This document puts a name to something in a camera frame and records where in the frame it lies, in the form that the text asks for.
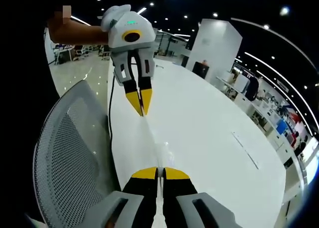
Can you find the white square pillar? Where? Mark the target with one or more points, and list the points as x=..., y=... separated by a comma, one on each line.
x=214, y=46

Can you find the clear plastic food packaging bag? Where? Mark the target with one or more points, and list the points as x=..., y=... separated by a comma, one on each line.
x=155, y=145

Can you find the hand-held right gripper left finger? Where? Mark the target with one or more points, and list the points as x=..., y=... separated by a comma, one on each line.
x=134, y=200

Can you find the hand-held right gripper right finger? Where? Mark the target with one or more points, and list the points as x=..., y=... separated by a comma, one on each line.
x=184, y=203

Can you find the white office desk row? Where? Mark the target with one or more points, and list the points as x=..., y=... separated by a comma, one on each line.
x=271, y=138

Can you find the white flat strip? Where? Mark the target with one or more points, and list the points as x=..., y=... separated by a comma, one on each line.
x=245, y=150

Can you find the black cabinet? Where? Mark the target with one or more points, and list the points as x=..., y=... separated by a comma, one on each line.
x=200, y=70

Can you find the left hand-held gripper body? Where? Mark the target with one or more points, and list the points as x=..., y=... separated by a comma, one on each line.
x=132, y=26

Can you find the grey mesh office chair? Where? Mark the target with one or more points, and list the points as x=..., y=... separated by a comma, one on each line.
x=67, y=158

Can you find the blue box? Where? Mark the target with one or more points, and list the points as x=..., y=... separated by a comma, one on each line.
x=281, y=127

